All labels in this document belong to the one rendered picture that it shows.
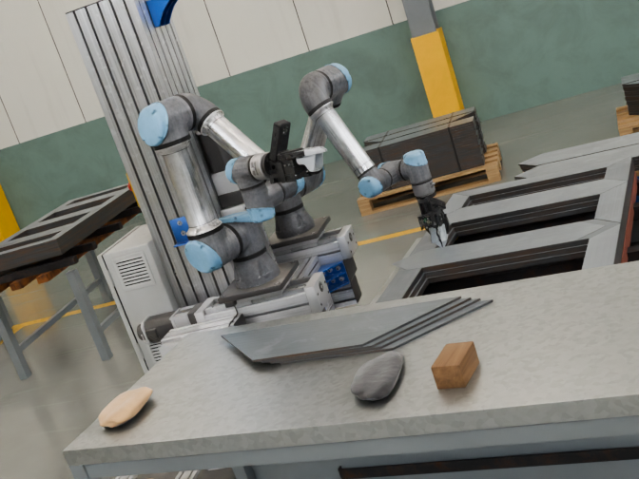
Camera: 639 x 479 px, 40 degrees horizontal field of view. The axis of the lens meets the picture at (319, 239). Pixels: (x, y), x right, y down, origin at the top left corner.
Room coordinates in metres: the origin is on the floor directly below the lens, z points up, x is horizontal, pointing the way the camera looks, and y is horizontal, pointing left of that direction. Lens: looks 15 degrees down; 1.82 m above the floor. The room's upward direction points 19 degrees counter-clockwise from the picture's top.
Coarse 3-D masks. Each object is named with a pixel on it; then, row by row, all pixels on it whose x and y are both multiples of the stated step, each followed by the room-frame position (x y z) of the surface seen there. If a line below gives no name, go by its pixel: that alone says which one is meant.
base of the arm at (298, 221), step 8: (296, 208) 3.20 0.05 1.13; (304, 208) 3.24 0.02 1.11; (280, 216) 3.20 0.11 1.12; (288, 216) 3.19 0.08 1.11; (296, 216) 3.19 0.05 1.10; (304, 216) 3.20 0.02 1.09; (280, 224) 3.20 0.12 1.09; (288, 224) 3.18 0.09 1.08; (296, 224) 3.18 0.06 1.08; (304, 224) 3.19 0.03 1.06; (312, 224) 3.21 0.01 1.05; (280, 232) 3.20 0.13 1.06; (288, 232) 3.18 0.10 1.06; (296, 232) 3.17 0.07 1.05; (304, 232) 3.18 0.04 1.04
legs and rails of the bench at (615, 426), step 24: (456, 432) 1.47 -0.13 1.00; (480, 432) 1.45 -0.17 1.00; (504, 432) 1.43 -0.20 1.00; (528, 432) 1.41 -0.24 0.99; (552, 432) 1.39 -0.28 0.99; (576, 432) 1.38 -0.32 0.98; (600, 432) 1.36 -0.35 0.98; (624, 432) 1.34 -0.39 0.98; (192, 456) 1.74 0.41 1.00; (216, 456) 1.71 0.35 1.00; (240, 456) 1.69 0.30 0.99; (264, 456) 1.66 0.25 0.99; (288, 456) 1.64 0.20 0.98; (312, 456) 1.61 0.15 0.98; (336, 456) 1.59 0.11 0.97; (360, 456) 1.56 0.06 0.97
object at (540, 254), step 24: (600, 168) 3.31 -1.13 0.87; (504, 192) 3.49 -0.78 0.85; (528, 192) 3.44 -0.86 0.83; (504, 216) 3.16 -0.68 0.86; (528, 216) 3.12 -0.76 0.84; (552, 216) 3.07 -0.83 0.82; (624, 216) 2.76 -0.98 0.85; (576, 240) 2.62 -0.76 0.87; (456, 264) 2.80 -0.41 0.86; (480, 264) 2.76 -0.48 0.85; (504, 264) 2.72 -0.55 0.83; (528, 264) 2.68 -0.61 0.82
